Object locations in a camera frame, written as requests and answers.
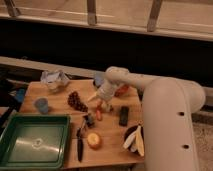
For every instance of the red chili pepper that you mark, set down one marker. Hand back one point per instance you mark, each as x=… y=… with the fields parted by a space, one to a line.
x=99 y=112

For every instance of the dark purple bowl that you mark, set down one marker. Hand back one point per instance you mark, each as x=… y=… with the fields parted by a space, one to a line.
x=135 y=142

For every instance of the small blue cup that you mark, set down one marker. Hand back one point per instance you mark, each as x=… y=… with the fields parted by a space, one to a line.
x=98 y=80

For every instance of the bunch of dark grapes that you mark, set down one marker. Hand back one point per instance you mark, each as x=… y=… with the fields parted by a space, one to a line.
x=75 y=102

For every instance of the small dark toy object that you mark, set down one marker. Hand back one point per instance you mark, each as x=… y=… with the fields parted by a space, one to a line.
x=89 y=120

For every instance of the wooden board table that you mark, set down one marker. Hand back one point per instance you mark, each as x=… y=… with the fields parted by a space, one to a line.
x=111 y=151

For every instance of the black rectangular block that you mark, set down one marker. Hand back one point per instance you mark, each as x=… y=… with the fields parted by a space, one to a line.
x=123 y=117

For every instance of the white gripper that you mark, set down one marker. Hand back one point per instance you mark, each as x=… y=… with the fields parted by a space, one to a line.
x=106 y=92

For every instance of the green plastic tray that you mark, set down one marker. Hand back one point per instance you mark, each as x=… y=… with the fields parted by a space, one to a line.
x=34 y=142

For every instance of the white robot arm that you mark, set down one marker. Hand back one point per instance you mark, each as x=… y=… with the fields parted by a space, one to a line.
x=167 y=105

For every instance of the black handled knife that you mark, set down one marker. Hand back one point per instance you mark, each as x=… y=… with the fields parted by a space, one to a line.
x=80 y=145

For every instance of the blue plastic cup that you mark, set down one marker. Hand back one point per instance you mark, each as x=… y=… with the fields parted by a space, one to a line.
x=41 y=104

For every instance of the orange fruit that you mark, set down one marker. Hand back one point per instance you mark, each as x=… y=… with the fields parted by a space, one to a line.
x=94 y=140

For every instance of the banana peel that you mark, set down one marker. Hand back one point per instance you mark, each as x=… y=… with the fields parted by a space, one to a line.
x=129 y=130

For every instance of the red bowl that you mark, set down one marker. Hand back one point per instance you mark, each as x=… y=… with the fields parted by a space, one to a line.
x=121 y=91

